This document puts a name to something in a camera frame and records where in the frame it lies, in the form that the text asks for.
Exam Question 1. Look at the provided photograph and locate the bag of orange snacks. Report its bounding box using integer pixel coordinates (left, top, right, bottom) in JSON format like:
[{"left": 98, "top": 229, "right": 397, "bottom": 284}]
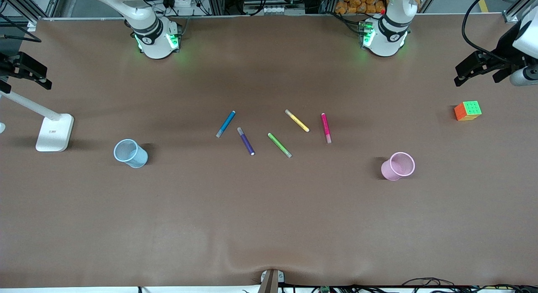
[{"left": 335, "top": 0, "right": 387, "bottom": 15}]

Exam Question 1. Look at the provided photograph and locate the light blue mesh cup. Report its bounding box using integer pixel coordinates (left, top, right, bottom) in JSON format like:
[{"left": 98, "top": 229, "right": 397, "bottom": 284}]
[{"left": 113, "top": 139, "right": 149, "bottom": 169}]

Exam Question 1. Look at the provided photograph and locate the yellow marker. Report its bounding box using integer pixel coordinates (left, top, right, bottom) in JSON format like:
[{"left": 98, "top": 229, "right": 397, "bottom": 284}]
[{"left": 285, "top": 109, "right": 310, "bottom": 133}]

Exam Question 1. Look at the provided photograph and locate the green marker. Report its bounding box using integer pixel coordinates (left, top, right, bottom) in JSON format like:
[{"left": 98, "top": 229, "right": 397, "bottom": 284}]
[{"left": 267, "top": 132, "right": 293, "bottom": 158}]

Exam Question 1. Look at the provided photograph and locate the pink mesh cup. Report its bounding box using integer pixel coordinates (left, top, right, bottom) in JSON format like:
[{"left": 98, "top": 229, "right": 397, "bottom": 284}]
[{"left": 381, "top": 152, "right": 416, "bottom": 182}]

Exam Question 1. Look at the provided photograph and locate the white lamp stand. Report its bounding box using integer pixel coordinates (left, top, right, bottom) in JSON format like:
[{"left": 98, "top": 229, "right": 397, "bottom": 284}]
[{"left": 0, "top": 90, "right": 75, "bottom": 153}]

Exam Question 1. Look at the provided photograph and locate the blue marker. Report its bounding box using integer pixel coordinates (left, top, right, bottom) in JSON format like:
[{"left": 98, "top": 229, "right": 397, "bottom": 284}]
[{"left": 216, "top": 111, "right": 236, "bottom": 138}]

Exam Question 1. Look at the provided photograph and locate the aluminium frame post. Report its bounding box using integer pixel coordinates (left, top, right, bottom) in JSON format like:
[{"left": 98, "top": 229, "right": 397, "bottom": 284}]
[
  {"left": 0, "top": 0, "right": 64, "bottom": 32},
  {"left": 502, "top": 0, "right": 538, "bottom": 23}
]

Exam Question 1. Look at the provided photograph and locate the pink marker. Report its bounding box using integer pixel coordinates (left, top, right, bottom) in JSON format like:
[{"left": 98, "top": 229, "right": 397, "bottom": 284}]
[{"left": 321, "top": 113, "right": 332, "bottom": 144}]

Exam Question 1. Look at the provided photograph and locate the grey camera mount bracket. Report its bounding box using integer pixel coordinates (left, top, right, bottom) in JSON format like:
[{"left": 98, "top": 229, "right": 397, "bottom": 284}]
[{"left": 258, "top": 269, "right": 285, "bottom": 293}]

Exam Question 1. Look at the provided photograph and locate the white power strip with plugs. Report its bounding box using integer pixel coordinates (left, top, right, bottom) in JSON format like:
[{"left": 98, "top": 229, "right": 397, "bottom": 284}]
[{"left": 162, "top": 0, "right": 200, "bottom": 17}]

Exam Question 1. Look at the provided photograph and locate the colourful puzzle cube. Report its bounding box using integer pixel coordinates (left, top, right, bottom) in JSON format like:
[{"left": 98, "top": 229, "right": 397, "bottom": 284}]
[{"left": 454, "top": 100, "right": 483, "bottom": 121}]

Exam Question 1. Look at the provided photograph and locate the purple marker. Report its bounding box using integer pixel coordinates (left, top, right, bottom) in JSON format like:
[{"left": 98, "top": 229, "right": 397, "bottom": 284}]
[{"left": 237, "top": 127, "right": 256, "bottom": 156}]

